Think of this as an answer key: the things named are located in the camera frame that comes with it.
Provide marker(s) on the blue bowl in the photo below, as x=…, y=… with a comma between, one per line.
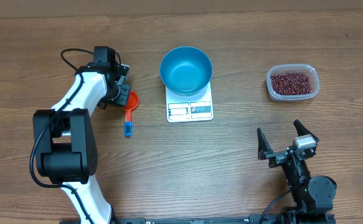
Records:
x=186, y=70

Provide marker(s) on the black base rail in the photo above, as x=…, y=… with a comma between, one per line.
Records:
x=196, y=220

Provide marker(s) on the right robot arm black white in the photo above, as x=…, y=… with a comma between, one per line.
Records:
x=312, y=196

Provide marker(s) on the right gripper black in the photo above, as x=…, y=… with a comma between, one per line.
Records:
x=284, y=155

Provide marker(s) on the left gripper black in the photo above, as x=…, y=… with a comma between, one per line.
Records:
x=124, y=99

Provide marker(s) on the white digital kitchen scale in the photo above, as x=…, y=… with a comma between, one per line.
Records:
x=182, y=109

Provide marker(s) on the orange measuring scoop blue handle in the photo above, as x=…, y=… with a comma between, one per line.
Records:
x=131, y=105

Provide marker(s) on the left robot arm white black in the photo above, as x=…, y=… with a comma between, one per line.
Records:
x=64, y=155

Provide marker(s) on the clear plastic container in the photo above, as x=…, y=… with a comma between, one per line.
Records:
x=294, y=68

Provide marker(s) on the red beans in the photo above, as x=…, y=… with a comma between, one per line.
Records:
x=291, y=84

